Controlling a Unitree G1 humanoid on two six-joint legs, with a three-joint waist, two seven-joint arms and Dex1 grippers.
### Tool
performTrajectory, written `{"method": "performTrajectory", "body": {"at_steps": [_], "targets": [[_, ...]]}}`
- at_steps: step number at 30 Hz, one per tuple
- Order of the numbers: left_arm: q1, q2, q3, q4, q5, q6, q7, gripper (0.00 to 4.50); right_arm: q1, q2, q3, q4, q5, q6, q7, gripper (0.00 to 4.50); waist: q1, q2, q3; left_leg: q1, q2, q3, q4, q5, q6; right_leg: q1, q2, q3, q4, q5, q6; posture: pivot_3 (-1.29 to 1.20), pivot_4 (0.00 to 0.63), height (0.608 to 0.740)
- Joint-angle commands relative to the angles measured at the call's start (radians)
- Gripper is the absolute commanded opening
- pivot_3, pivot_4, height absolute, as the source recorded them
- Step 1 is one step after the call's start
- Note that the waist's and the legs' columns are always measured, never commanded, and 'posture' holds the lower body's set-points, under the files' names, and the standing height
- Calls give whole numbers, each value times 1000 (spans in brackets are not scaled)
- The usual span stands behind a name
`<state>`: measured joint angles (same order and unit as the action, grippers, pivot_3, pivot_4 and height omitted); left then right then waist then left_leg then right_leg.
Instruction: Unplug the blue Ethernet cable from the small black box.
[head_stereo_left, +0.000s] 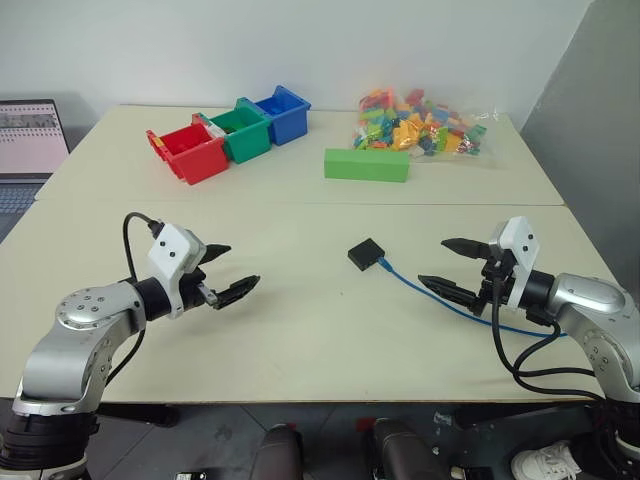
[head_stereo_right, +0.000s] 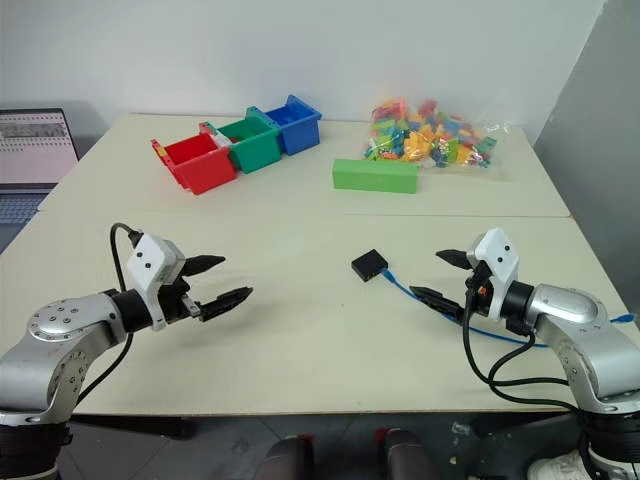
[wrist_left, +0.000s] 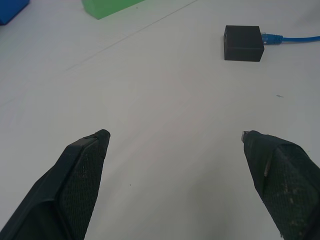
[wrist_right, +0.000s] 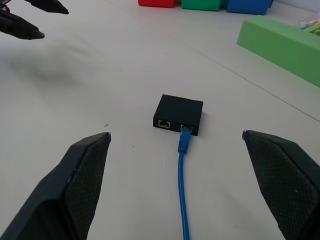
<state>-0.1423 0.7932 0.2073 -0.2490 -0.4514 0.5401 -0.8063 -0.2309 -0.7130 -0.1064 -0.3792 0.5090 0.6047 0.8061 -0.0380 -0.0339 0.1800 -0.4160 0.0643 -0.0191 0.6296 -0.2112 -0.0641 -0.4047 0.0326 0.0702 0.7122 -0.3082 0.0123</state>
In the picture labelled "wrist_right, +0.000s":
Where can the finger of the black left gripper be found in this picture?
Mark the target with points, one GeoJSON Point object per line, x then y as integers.
{"type": "Point", "coordinates": [53, 6]}
{"type": "Point", "coordinates": [22, 26]}

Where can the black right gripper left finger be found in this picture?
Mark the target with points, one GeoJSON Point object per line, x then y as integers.
{"type": "Point", "coordinates": [75, 190]}

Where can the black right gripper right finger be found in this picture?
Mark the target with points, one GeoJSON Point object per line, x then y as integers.
{"type": "Point", "coordinates": [287, 180]}

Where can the black network switch box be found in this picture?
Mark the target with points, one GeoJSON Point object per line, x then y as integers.
{"type": "Point", "coordinates": [178, 112]}

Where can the red storage bin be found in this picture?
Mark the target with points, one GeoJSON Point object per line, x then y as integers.
{"type": "Point", "coordinates": [157, 3]}

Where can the light green storage bin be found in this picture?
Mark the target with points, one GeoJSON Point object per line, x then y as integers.
{"type": "Point", "coordinates": [277, 47]}

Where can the dark green storage bin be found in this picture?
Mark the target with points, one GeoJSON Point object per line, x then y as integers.
{"type": "Point", "coordinates": [201, 4]}

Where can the colourful small items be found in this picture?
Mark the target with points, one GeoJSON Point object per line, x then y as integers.
{"type": "Point", "coordinates": [311, 27]}

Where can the blue storage bin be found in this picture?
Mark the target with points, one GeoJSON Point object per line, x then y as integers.
{"type": "Point", "coordinates": [248, 5]}

